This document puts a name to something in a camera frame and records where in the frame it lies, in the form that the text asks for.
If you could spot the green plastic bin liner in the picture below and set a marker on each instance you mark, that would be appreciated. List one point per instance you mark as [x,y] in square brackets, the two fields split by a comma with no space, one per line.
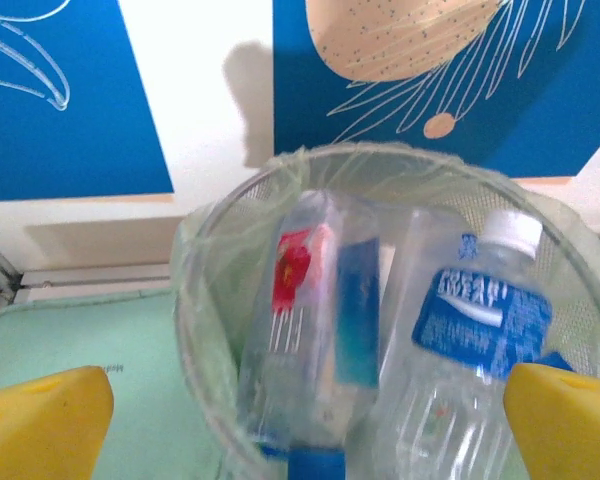
[380,165]

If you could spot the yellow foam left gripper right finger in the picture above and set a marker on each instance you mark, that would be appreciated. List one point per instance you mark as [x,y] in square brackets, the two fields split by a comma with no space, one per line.
[570,430]

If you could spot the small clear bottle blue label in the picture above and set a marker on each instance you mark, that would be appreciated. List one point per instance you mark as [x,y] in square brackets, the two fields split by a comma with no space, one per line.
[480,320]

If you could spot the mint green lidded container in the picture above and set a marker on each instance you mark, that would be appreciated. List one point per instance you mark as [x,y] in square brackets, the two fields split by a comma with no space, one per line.
[130,350]

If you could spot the clear bottle red flower label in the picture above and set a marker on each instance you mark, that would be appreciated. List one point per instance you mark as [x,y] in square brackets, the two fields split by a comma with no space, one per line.
[310,310]

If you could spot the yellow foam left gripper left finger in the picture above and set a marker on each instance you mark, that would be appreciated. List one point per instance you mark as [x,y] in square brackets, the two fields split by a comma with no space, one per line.
[40,430]

